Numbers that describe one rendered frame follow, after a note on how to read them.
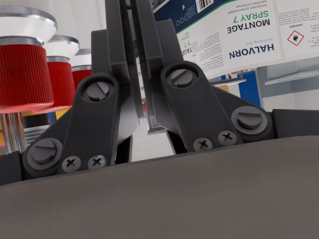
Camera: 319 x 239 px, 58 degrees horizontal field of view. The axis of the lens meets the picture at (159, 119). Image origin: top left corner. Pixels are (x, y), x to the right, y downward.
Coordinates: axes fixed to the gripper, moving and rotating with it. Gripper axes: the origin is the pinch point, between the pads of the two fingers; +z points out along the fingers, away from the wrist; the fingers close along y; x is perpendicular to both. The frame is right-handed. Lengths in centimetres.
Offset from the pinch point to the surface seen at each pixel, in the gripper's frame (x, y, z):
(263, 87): -609, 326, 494
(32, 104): -4.2, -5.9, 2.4
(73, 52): -6.8, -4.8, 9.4
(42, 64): -3.6, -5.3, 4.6
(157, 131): -42.3, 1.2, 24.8
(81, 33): -7.8, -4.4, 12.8
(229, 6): -14.1, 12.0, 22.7
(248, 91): -609, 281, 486
